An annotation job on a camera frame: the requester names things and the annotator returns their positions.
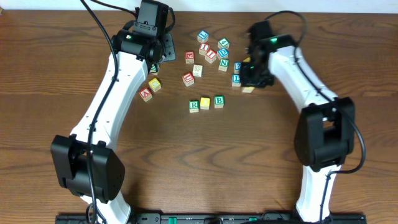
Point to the blue 2 block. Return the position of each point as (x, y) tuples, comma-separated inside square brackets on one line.
[(237, 67)]

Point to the green R block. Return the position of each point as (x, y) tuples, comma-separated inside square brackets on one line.
[(194, 106)]

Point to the blue l block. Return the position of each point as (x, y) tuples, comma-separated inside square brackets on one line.
[(236, 80), (202, 36)]

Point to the blue L block lower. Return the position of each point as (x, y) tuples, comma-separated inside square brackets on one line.
[(236, 80)]

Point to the yellow O block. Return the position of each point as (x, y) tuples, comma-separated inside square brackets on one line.
[(248, 89), (205, 103)]

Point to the red U block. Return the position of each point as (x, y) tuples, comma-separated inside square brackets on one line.
[(188, 79)]

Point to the green B block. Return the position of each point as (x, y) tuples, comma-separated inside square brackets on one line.
[(219, 101)]

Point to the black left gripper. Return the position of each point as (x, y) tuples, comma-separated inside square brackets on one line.
[(168, 47)]

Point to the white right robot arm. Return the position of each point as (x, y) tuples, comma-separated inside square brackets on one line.
[(324, 135)]

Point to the green Z block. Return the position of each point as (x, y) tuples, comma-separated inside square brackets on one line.
[(154, 69)]

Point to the red A block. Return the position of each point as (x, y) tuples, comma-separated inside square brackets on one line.
[(146, 94)]

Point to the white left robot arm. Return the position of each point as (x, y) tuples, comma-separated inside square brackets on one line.
[(85, 162)]

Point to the blue L block top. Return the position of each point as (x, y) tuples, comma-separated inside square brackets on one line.
[(202, 36)]

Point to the yellow C block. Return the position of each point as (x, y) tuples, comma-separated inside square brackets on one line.
[(155, 85)]

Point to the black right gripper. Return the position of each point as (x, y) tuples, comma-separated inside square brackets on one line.
[(245, 81)]

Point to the green N block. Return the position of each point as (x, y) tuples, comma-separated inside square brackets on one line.
[(223, 65)]

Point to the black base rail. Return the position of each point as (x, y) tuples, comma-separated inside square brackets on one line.
[(268, 217)]

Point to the green 4 block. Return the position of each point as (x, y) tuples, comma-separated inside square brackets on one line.
[(223, 43)]

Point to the red I block upper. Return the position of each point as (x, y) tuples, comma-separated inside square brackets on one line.
[(204, 47)]

